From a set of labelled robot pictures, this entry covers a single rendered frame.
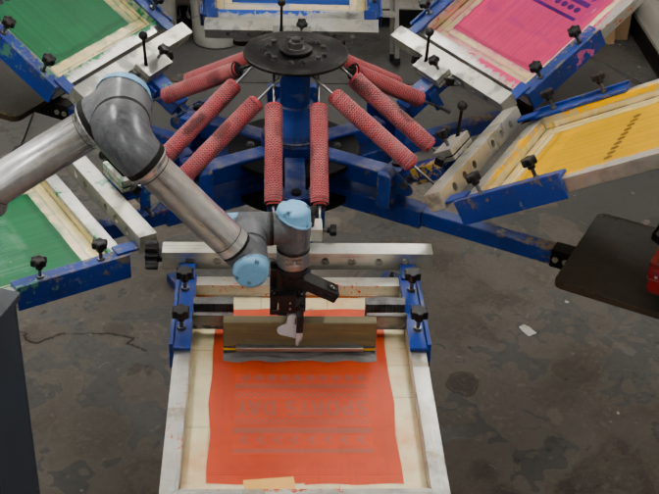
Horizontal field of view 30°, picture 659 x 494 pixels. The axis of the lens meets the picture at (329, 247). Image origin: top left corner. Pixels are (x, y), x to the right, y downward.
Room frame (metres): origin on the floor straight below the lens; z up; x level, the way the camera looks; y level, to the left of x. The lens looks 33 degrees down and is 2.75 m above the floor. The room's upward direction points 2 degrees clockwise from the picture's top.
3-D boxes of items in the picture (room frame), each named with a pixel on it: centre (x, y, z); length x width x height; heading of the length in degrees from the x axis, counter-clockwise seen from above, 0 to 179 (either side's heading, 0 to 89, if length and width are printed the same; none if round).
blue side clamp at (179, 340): (2.38, 0.34, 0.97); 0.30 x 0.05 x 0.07; 4
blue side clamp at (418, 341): (2.41, -0.21, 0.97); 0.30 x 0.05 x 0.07; 4
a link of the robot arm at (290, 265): (2.29, 0.08, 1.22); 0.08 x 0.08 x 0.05
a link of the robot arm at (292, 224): (2.29, 0.08, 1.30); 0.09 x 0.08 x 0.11; 96
